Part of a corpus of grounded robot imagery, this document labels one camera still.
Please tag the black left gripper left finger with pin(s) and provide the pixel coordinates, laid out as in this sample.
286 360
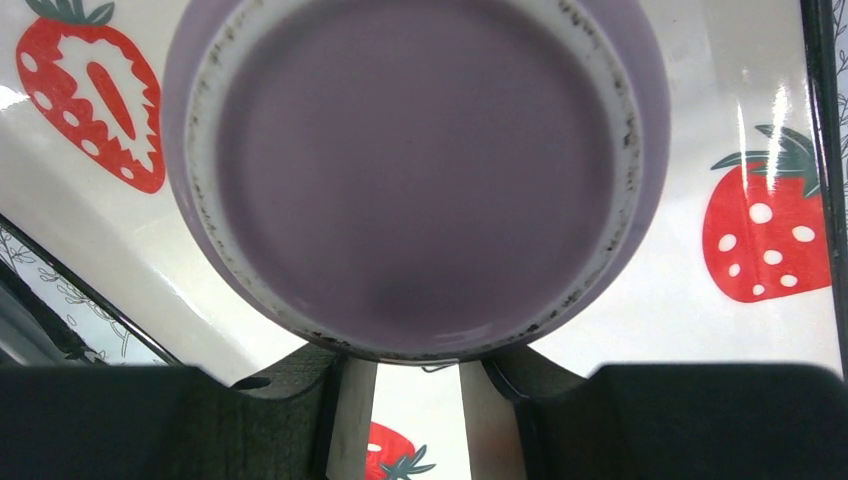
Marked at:
305 417

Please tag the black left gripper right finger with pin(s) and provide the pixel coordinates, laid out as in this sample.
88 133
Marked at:
529 418

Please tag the purple cup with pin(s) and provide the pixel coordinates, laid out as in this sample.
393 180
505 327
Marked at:
417 181

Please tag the floral tablecloth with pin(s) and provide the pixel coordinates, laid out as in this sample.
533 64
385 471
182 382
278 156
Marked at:
81 327

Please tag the strawberry print tray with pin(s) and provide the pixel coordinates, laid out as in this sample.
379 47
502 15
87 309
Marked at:
748 232

